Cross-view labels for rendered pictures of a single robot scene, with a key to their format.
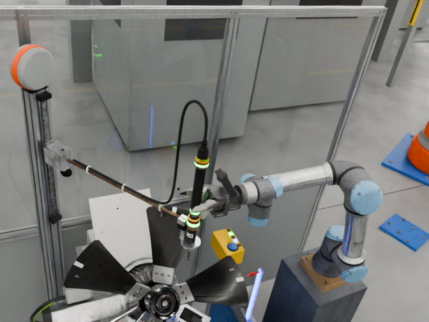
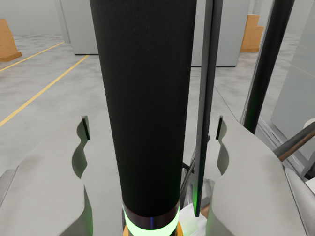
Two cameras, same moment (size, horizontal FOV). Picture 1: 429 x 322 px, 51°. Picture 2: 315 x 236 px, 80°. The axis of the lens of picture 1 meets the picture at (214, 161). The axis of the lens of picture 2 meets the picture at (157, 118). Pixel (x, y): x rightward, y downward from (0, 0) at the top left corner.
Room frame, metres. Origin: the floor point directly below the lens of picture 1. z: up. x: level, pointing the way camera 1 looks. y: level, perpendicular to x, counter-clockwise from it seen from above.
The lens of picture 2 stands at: (1.17, -0.02, 1.72)
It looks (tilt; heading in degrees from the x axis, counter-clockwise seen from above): 32 degrees down; 120
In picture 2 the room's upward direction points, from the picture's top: straight up
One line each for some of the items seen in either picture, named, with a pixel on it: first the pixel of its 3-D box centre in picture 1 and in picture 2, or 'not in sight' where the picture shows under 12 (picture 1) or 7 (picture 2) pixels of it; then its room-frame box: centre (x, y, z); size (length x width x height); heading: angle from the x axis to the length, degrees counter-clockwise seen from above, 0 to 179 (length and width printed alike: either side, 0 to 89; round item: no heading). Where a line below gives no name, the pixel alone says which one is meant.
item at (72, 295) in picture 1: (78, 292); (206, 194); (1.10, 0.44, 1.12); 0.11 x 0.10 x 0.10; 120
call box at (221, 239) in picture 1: (226, 248); not in sight; (1.56, -0.13, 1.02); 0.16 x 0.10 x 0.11; 30
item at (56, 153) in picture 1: (58, 154); not in sight; (1.39, 0.60, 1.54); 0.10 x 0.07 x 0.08; 65
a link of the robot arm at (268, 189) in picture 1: (265, 190); not in sight; (1.26, -0.19, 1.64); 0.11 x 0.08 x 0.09; 120
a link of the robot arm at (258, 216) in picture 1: (258, 207); not in sight; (1.28, -0.19, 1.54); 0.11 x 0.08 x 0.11; 17
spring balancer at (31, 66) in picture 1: (32, 67); not in sight; (1.43, 0.69, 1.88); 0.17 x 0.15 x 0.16; 120
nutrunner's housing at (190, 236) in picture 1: (196, 199); not in sight; (1.13, 0.04, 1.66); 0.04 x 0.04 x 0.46
